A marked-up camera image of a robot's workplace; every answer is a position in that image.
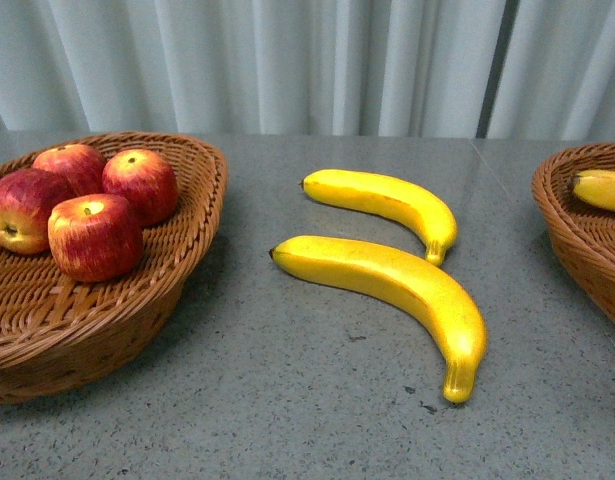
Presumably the red yellow apple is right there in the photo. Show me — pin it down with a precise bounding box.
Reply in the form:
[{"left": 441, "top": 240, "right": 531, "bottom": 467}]
[{"left": 102, "top": 148, "right": 179, "bottom": 227}]

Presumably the dark red apple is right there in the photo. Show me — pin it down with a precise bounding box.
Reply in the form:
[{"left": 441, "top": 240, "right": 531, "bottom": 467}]
[{"left": 48, "top": 194, "right": 144, "bottom": 283}]

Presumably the far yellow banana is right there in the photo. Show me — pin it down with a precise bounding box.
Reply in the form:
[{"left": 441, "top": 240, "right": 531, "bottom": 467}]
[{"left": 300, "top": 169, "right": 458, "bottom": 266}]

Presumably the near large yellow banana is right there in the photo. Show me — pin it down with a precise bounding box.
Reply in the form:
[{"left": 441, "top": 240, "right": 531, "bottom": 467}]
[{"left": 269, "top": 235, "right": 487, "bottom": 403}]

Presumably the pale green curtain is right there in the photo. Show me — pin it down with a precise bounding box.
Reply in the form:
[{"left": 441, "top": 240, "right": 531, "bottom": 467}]
[{"left": 0, "top": 1, "right": 615, "bottom": 140}]

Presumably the red apple basket back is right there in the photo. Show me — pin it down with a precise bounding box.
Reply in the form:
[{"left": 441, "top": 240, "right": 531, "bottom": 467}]
[{"left": 32, "top": 143, "right": 106, "bottom": 196}]

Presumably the red apple basket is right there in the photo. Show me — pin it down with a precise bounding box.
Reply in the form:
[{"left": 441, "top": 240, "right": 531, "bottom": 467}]
[
  {"left": 0, "top": 168, "right": 76, "bottom": 255},
  {"left": 32, "top": 143, "right": 106, "bottom": 196}
]

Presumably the left brown wicker basket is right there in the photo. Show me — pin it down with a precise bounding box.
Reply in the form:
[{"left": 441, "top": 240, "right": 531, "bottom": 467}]
[{"left": 0, "top": 131, "right": 228, "bottom": 405}]

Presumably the brown wicker basket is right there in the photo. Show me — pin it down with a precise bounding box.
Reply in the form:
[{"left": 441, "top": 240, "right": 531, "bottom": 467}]
[
  {"left": 0, "top": 131, "right": 228, "bottom": 405},
  {"left": 532, "top": 143, "right": 615, "bottom": 325}
]

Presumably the right brown wicker basket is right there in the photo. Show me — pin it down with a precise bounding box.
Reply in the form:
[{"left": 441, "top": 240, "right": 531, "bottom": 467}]
[{"left": 532, "top": 143, "right": 615, "bottom": 325}]

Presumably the red apple basket front left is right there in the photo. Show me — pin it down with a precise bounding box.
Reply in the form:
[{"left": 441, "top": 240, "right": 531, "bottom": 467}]
[{"left": 0, "top": 168, "right": 76, "bottom": 255}]

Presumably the banana in right basket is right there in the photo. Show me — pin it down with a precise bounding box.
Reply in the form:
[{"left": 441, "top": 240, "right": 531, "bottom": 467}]
[{"left": 571, "top": 169, "right": 615, "bottom": 212}]

